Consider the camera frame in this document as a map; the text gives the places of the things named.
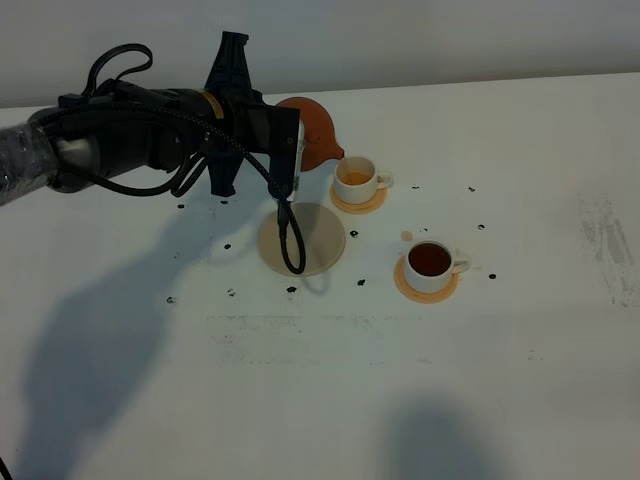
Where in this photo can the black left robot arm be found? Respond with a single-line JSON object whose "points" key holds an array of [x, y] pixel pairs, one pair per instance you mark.
{"points": [[136, 141]]}

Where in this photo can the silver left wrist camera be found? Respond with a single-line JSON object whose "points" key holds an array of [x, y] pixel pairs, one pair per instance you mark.
{"points": [[285, 147]]}

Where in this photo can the beige round teapot saucer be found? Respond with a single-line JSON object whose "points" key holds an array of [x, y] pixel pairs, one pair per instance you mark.
{"points": [[323, 234]]}

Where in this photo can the brown clay teapot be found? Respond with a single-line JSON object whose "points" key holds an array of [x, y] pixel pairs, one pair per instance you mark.
{"points": [[319, 132]]}

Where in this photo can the far white teacup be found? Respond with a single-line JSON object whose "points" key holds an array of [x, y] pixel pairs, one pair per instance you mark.
{"points": [[357, 180]]}

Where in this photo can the near orange round coaster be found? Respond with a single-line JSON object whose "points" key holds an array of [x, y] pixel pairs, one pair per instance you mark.
{"points": [[424, 298]]}

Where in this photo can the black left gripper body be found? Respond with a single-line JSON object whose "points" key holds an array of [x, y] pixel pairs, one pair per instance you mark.
{"points": [[229, 91]]}

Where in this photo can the near white teacup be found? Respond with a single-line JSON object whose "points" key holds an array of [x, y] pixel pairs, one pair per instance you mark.
{"points": [[429, 266]]}

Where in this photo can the far orange round coaster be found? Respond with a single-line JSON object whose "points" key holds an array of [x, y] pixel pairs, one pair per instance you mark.
{"points": [[361, 205]]}

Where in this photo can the orange round coaster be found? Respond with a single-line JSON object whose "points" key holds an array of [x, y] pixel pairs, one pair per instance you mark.
{"points": [[361, 205], [424, 298]]}

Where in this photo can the white teacup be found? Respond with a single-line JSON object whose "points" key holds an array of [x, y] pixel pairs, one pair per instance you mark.
{"points": [[357, 180], [429, 266]]}

